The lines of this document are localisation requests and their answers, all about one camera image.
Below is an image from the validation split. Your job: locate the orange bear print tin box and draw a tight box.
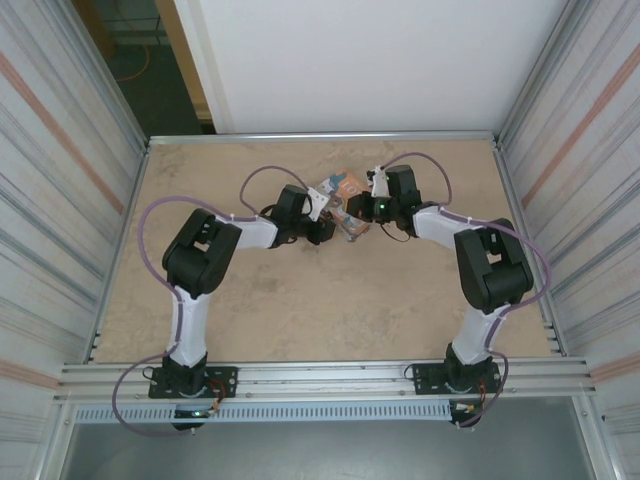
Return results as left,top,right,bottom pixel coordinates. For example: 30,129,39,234
318,169,372,245

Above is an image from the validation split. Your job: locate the right black controller board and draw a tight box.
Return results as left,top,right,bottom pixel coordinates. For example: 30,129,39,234
448,399,485,430

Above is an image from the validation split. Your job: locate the black controller board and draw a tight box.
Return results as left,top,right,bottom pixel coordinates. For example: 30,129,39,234
171,407,221,432
448,399,485,430

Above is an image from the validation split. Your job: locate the left black controller board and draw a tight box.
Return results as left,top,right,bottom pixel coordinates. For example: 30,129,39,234
171,407,221,432

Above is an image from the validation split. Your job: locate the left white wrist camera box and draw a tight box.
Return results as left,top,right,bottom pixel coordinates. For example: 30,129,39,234
305,187,332,222

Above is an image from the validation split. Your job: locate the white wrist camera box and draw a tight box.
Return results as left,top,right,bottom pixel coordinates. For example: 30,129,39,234
366,168,392,199
305,187,332,222

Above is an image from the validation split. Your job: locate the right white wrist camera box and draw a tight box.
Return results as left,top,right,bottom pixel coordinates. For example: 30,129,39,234
366,168,392,199

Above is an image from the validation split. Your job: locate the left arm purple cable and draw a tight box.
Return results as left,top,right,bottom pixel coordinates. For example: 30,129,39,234
110,164,321,439

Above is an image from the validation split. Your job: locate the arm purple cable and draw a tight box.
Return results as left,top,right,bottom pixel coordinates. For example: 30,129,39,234
110,164,321,439
379,151,551,429

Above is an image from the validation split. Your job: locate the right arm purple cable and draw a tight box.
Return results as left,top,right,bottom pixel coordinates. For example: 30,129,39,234
379,151,551,429

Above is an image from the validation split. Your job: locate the thin aluminium table edge rail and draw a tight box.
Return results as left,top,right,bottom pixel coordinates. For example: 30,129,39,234
148,130,501,147

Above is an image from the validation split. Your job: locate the wide aluminium mounting rail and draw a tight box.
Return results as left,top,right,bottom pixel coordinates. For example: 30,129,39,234
52,355,599,404

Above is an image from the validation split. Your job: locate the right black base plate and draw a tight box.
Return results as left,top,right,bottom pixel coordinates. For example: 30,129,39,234
412,360,503,396

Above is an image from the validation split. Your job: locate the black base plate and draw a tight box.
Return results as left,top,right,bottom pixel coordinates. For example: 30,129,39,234
412,360,503,396
148,365,239,400

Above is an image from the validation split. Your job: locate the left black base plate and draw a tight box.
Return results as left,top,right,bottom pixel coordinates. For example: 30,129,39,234
148,365,239,400

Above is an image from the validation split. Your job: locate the wooden door frame post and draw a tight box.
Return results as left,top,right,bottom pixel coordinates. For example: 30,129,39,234
154,0,217,122

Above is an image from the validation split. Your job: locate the grey slotted cable duct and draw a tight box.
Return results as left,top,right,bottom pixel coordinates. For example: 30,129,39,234
73,402,454,424

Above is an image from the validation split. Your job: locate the orange cable on floor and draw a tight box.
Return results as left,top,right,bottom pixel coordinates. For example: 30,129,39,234
117,43,151,82

